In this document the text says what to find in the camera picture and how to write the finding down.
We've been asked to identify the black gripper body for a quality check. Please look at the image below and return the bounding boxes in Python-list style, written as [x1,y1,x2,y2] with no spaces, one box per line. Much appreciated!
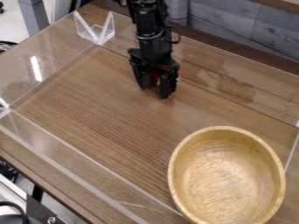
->
[127,36,180,76]

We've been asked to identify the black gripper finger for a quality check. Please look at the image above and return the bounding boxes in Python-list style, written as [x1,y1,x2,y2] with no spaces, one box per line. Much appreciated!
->
[132,62,154,89]
[159,73,178,99]

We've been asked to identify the red toy with green stem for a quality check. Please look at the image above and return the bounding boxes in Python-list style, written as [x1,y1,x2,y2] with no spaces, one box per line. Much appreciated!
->
[152,73,160,87]

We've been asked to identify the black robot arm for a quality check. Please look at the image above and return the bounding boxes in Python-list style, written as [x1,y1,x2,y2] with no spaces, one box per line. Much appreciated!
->
[126,0,182,99]

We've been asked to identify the brown wooden bowl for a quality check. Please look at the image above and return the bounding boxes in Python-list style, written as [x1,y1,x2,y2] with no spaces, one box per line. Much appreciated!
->
[167,126,286,224]

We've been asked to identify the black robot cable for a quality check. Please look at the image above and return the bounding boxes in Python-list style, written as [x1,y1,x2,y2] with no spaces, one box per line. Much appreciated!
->
[163,25,183,46]

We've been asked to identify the clear acrylic tray enclosure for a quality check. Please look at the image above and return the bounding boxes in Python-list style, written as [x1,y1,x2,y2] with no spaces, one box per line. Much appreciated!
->
[0,5,299,224]

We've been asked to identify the grey post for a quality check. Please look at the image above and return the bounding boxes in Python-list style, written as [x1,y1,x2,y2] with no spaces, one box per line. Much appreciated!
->
[17,0,50,36]

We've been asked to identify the black metal bracket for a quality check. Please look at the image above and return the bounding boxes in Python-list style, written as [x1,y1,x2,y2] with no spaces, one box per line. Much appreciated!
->
[25,195,67,224]

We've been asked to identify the black cable at lower left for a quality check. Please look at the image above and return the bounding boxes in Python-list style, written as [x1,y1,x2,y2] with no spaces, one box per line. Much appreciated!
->
[0,200,31,224]

